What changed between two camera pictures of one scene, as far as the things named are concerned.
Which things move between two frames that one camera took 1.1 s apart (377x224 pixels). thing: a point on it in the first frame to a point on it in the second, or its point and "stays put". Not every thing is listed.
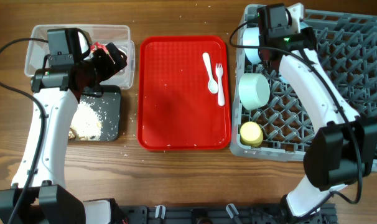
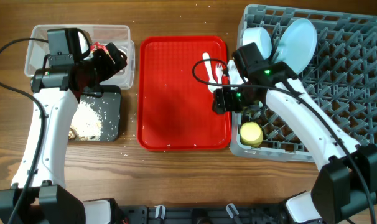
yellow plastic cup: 251,134 stays put
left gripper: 110,68 stays put
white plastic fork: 219,74 stays put
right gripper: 299,38 to 222,102
